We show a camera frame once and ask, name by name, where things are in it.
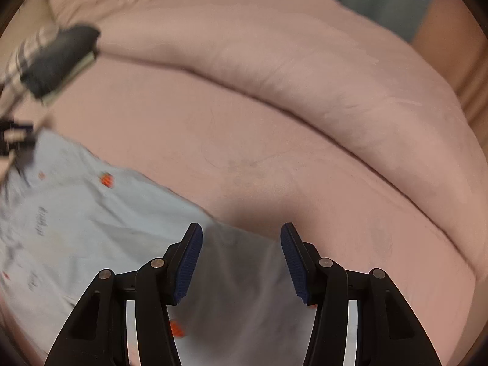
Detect light blue strawberry jeans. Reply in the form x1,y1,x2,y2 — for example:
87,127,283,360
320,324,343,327
1,131,314,365

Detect plaid pillow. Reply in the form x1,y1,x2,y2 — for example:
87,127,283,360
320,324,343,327
1,25,59,117

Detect folded pale green garment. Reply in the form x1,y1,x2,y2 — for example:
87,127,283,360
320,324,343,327
41,52,96,106

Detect folded dark denim jeans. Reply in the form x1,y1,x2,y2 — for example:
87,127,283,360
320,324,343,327
21,24,101,100

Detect pink bed sheet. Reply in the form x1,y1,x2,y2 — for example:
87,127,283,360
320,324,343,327
0,54,477,366

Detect pink duvet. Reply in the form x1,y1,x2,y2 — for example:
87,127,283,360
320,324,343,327
49,0,487,277

